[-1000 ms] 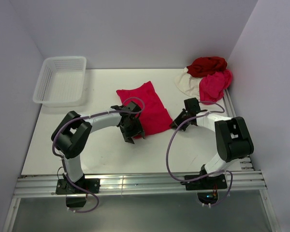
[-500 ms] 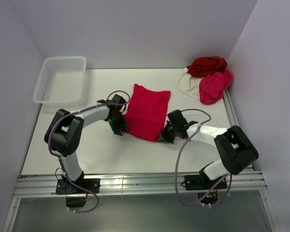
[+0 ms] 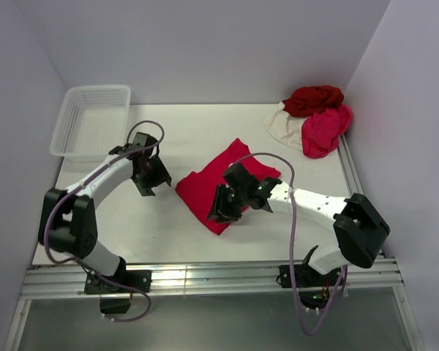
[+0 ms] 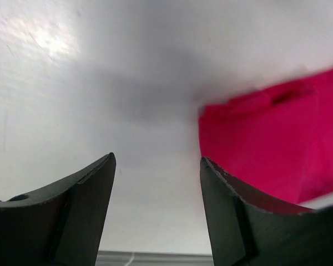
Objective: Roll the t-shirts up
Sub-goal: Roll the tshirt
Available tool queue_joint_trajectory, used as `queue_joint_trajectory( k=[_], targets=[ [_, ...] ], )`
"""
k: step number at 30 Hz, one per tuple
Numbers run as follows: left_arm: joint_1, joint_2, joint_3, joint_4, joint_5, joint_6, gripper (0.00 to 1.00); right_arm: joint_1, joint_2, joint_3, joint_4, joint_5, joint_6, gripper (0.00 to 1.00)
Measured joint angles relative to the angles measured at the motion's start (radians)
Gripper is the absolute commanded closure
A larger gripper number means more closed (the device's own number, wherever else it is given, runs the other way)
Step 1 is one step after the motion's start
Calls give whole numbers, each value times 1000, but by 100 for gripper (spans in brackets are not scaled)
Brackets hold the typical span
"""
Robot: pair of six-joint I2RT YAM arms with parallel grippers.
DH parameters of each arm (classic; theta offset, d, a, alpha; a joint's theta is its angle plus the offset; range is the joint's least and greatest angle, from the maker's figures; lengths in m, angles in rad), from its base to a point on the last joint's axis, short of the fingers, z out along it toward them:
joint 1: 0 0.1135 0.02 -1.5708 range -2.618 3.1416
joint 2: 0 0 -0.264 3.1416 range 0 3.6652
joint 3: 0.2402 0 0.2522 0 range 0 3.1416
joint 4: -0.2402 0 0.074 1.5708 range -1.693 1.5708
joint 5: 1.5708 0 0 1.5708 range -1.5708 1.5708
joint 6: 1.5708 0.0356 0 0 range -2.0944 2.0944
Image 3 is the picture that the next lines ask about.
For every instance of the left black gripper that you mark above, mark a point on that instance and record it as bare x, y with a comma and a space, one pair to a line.
161, 176

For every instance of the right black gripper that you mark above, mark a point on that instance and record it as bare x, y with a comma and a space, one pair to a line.
221, 209

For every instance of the bright red t-shirt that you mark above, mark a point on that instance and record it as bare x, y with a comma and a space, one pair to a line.
197, 189

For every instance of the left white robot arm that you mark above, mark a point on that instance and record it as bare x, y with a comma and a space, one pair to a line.
68, 223

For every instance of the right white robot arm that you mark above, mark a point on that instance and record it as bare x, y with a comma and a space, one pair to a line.
359, 229

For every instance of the white plastic mesh basket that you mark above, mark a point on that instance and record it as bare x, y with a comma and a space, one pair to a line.
92, 120

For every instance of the white t-shirt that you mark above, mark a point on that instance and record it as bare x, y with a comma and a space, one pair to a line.
284, 128

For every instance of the pink t-shirt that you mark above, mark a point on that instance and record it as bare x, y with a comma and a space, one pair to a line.
320, 133

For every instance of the dark red t-shirt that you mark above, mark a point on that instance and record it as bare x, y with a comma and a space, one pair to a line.
307, 100

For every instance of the aluminium mounting rail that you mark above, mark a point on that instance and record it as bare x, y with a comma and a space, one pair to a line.
69, 281

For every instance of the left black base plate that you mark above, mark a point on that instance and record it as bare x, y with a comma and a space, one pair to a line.
129, 282

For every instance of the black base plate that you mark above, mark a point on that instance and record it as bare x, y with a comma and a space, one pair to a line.
129, 282
306, 277

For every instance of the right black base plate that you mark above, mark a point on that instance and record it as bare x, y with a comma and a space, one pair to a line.
306, 277

